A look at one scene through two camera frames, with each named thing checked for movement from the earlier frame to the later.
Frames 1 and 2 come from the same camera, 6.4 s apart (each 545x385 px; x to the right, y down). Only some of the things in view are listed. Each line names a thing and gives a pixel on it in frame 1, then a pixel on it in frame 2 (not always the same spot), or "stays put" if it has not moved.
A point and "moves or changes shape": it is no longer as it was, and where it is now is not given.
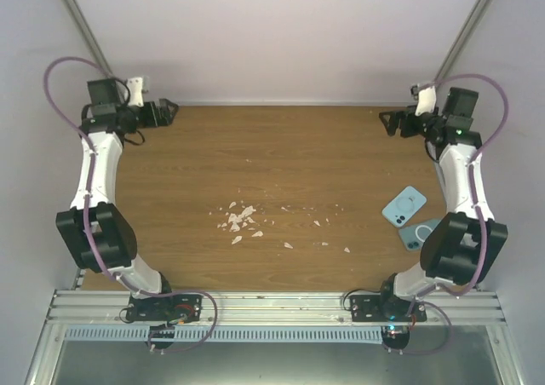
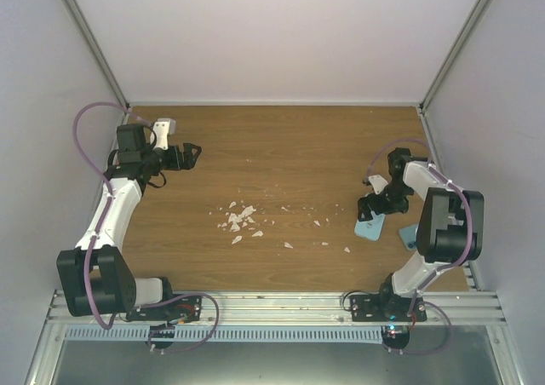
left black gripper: x=155 y=121 → x=188 y=162
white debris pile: x=243 y=218 stays put
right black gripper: x=394 y=119 → x=378 y=208
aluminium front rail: x=272 y=307 stays put
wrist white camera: x=135 y=89 → x=163 y=128
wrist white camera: x=427 y=100 → x=377 y=182
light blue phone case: x=404 y=206 moves or changes shape
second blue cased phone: x=413 y=237 stays put
